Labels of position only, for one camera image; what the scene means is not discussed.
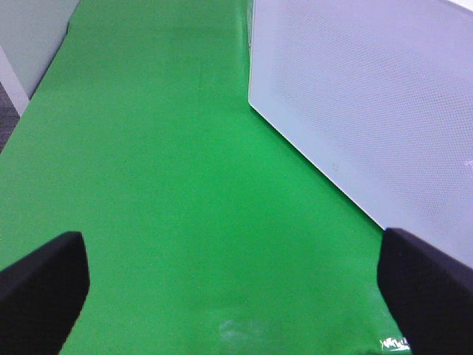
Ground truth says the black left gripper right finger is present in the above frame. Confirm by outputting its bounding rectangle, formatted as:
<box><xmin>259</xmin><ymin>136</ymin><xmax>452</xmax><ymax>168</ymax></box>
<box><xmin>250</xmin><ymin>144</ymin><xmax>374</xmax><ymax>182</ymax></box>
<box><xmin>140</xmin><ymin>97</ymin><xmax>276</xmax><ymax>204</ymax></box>
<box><xmin>377</xmin><ymin>228</ymin><xmax>472</xmax><ymax>354</ymax></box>

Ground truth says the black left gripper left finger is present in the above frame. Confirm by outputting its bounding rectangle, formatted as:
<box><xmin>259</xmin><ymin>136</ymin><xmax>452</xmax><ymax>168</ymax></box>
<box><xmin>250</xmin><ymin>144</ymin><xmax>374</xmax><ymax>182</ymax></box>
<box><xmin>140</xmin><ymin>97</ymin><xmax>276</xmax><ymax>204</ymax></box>
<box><xmin>1</xmin><ymin>231</ymin><xmax>90</xmax><ymax>354</ymax></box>

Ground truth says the white microwave door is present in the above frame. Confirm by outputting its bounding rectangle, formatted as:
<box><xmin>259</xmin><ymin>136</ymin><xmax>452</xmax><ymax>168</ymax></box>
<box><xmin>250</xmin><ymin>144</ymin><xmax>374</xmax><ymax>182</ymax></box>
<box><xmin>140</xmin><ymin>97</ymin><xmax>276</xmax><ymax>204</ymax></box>
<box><xmin>248</xmin><ymin>1</ymin><xmax>472</xmax><ymax>265</ymax></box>

